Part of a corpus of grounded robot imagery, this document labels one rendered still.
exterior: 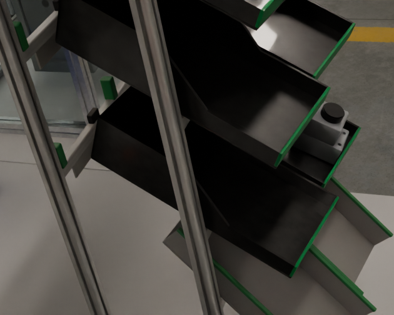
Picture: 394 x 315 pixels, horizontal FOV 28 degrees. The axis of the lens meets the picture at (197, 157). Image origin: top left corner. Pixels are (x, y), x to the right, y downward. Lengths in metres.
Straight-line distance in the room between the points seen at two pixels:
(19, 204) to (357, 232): 0.77
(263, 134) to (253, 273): 0.27
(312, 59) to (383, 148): 2.13
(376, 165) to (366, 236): 1.79
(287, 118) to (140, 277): 0.65
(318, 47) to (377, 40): 2.82
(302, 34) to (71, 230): 0.38
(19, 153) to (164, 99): 1.10
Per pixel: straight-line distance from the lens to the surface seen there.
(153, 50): 0.76
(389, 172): 2.97
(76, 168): 1.00
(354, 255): 1.20
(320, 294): 1.11
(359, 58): 3.67
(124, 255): 1.49
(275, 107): 0.87
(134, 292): 1.41
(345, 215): 1.22
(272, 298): 1.06
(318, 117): 1.02
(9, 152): 1.88
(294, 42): 0.98
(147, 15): 0.74
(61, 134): 1.86
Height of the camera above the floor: 1.84
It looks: 36 degrees down
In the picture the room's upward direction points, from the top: 12 degrees counter-clockwise
